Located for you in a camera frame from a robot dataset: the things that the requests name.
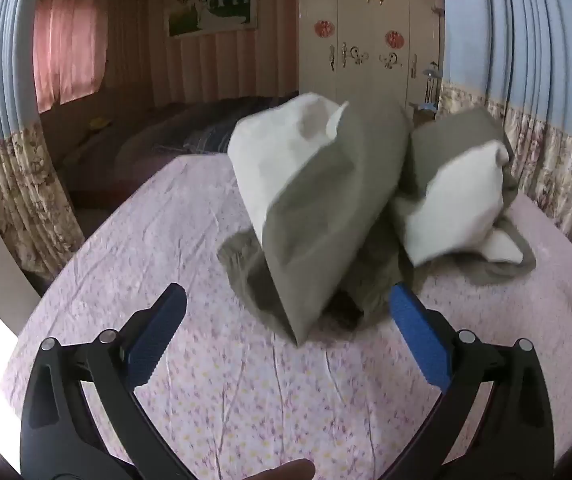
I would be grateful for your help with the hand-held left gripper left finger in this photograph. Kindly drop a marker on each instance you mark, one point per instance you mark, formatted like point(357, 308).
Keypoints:
point(153, 332)

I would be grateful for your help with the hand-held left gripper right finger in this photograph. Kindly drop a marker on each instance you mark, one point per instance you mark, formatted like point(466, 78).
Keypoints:
point(418, 335)

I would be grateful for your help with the grey and white hoodie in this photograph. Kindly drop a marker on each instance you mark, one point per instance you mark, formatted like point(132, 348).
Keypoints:
point(311, 220)

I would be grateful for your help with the low bed with pink base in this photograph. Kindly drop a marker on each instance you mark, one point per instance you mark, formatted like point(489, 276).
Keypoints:
point(135, 155)

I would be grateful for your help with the blue pink striped blanket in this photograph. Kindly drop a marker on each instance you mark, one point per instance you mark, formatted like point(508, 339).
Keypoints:
point(215, 127)

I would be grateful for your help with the blue floral bed curtain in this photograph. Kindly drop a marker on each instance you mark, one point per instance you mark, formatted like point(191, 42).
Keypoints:
point(10, 135)
point(536, 85)

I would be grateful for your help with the hanging metal ornament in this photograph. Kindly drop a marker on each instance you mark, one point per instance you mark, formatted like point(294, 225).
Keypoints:
point(432, 82)

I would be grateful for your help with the white wardrobe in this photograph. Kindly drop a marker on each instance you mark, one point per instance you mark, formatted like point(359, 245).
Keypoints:
point(361, 75)

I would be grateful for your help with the round red wardrobe decoration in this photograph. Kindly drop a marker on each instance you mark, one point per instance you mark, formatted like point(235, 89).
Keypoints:
point(395, 39)
point(323, 28)

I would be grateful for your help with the pink window curtain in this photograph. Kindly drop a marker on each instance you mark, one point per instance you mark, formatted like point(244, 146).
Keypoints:
point(68, 42)

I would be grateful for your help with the landscape wall picture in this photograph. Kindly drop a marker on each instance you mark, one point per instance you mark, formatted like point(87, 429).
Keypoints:
point(213, 10)

